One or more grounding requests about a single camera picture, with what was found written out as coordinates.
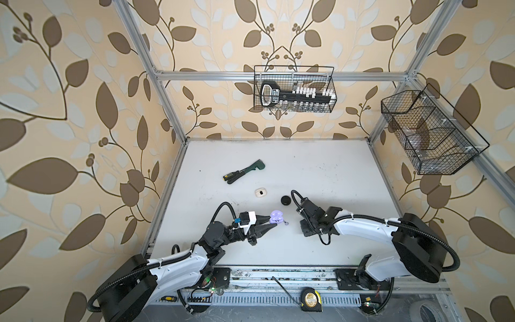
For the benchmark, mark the black round charging case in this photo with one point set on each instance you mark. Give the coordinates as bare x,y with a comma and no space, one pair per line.
286,200

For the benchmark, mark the black wire basket with tools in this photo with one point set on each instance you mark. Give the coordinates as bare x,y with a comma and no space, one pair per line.
293,77

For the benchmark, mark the aluminium frame post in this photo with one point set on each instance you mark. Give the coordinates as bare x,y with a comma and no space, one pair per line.
128,21

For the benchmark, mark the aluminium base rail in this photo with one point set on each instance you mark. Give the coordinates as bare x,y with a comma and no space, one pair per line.
281,286

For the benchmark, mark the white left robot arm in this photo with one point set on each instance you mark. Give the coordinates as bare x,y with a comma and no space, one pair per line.
140,282

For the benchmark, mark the black socket set holder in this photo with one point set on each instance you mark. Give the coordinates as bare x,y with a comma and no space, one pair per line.
271,94

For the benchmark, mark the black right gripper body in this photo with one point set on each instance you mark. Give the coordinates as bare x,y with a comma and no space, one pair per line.
308,228

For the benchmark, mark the green black rivet tool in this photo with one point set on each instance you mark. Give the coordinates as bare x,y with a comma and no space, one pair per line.
258,165

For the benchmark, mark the yellow black tape measure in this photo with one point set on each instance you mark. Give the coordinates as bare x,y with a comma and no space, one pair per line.
310,300

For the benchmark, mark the cream earbud charging case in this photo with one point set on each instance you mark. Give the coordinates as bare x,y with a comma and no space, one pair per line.
261,192

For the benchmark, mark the purple earbud charging case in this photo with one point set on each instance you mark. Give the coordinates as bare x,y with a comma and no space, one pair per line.
276,217

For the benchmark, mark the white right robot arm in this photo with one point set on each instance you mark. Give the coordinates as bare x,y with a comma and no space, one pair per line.
409,246

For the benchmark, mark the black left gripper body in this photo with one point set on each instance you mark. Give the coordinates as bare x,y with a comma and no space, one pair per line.
251,240

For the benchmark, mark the small yellow handled screwdriver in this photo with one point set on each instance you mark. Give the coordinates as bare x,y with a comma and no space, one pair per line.
170,299

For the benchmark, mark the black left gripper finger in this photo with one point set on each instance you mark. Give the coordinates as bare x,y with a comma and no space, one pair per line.
261,230
261,219

